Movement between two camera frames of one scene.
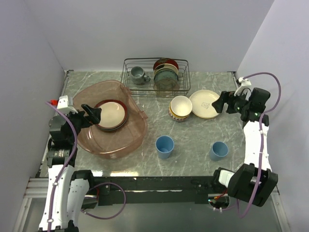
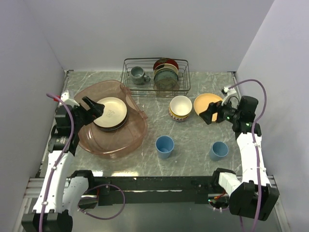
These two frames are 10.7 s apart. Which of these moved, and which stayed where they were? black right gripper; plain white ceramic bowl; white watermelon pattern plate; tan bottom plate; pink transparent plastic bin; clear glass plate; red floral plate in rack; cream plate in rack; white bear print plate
Moved: tan bottom plate; black right gripper; white bear print plate
Stayed: cream plate in rack; white watermelon pattern plate; clear glass plate; plain white ceramic bowl; pink transparent plastic bin; red floral plate in rack
